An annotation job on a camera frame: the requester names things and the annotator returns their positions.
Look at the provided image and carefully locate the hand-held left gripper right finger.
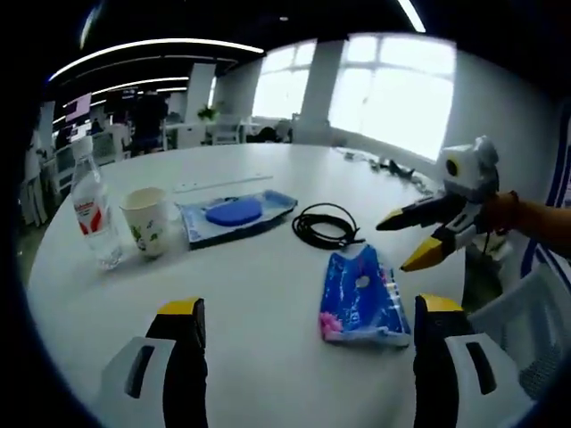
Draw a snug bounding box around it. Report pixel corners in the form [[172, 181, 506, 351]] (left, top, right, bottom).
[[412, 292, 535, 428]]

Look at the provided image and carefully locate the long ceiling light strip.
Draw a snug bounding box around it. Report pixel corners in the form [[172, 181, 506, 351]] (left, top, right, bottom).
[[47, 37, 265, 84]]

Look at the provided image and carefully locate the grey mesh chair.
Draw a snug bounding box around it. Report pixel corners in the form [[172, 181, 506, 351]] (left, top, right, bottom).
[[466, 261, 571, 402]]

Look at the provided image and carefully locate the white paper cup item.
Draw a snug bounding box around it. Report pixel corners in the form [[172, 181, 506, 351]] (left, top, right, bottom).
[[119, 186, 173, 260]]

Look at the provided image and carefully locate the blue pad package item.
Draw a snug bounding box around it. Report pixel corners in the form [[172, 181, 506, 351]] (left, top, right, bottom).
[[178, 188, 300, 251]]

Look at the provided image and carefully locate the white table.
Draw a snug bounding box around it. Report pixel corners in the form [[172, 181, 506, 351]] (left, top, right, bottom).
[[26, 142, 468, 428]]

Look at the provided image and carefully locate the narrow bright window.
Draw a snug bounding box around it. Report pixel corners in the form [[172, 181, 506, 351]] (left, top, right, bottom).
[[251, 41, 319, 119]]

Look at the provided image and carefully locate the pile of small dark tools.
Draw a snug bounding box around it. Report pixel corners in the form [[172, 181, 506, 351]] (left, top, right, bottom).
[[342, 148, 432, 191]]

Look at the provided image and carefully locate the clear water bottle item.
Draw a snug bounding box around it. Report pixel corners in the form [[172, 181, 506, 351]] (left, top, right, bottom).
[[70, 135, 124, 272]]

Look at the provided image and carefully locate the blue tissue packet item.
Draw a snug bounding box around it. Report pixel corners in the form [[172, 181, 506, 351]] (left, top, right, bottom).
[[318, 243, 413, 350]]

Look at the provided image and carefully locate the person's right hand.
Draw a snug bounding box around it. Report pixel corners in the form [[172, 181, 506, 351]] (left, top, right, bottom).
[[481, 191, 518, 236]]

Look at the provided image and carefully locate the pink wall screen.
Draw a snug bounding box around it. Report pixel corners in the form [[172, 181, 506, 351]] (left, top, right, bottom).
[[64, 93, 94, 119]]

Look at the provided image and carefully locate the large bright window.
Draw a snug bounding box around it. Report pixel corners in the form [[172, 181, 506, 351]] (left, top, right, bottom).
[[327, 34, 457, 162]]

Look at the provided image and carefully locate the row of white office chairs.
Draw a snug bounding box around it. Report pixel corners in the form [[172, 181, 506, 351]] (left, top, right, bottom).
[[52, 132, 134, 180]]

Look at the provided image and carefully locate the green potted plant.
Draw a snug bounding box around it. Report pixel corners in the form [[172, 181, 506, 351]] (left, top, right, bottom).
[[197, 103, 225, 122]]

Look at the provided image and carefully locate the black cable item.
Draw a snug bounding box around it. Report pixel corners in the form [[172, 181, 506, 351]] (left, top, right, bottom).
[[291, 202, 363, 249]]

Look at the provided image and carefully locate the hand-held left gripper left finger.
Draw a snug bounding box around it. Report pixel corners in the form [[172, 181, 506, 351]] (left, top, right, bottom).
[[98, 297, 210, 428]]

